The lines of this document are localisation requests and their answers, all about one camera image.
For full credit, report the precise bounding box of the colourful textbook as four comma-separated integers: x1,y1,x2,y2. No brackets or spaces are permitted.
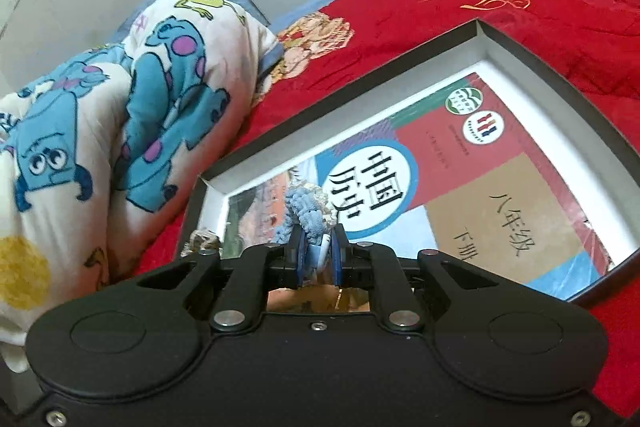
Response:
222,72,640,303

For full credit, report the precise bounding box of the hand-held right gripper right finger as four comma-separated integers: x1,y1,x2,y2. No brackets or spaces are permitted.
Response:
330,224,494,334

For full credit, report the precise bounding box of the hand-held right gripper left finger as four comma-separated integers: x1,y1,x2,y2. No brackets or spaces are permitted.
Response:
132,227,307,334

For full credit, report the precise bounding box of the cartoon printed quilt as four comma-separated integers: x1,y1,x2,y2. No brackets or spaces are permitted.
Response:
0,0,281,373

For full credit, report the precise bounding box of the red bear print blanket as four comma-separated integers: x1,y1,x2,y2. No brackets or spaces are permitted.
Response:
132,0,640,420

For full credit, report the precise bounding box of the black shallow box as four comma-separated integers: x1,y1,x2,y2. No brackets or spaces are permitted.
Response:
177,18,640,305

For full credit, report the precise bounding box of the beige braided hair tie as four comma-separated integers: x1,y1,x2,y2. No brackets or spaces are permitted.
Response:
182,229,223,258

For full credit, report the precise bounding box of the blue fluffy scrunchie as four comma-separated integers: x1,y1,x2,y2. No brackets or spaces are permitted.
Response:
272,181,342,280

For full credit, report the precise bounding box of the white wall certificate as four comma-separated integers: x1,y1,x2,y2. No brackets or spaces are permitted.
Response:
0,0,26,38

